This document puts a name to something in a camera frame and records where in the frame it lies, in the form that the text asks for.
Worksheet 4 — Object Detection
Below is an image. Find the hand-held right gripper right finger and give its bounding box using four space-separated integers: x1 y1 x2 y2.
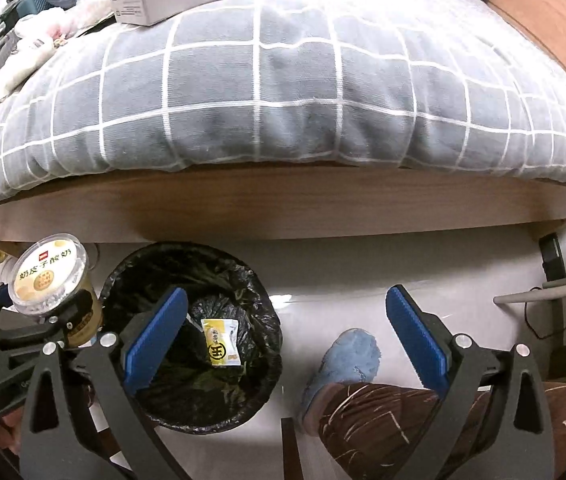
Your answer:
385 284 556 480

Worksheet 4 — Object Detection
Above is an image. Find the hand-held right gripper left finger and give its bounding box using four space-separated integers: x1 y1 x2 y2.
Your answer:
19 287 190 480

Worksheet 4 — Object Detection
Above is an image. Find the yellow sauce sachet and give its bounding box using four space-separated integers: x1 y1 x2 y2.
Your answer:
200 317 241 367

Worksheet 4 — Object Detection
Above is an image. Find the yogurt cup with yellow label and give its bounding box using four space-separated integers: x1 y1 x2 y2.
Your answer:
8 233 106 348

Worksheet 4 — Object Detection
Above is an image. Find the trash bin with black liner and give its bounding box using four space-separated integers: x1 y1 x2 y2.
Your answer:
98 241 284 435

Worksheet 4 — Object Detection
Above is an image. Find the white plastic bag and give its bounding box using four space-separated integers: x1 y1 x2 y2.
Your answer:
0 0 116 106

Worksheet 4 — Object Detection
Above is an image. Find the blue fluffy slipper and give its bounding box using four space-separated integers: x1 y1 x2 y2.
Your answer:
299 328 381 428

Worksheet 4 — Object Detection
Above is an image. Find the person's right leg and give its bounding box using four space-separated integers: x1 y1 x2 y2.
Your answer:
313 381 566 480

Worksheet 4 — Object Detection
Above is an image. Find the beige chair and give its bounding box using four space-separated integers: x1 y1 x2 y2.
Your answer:
493 267 566 351

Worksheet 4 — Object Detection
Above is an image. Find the black power adapter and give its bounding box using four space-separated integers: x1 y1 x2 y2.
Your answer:
539 233 566 281

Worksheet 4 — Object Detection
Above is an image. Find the grey checked bed sheet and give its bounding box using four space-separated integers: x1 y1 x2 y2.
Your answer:
0 0 566 216

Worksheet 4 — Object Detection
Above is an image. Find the wooden headboard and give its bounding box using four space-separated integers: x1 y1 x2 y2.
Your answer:
485 0 566 126

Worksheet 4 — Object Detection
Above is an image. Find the black cable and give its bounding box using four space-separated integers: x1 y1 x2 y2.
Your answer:
523 285 564 341

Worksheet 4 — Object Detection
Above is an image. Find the wooden bed frame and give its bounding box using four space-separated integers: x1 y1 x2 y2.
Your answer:
0 165 566 257

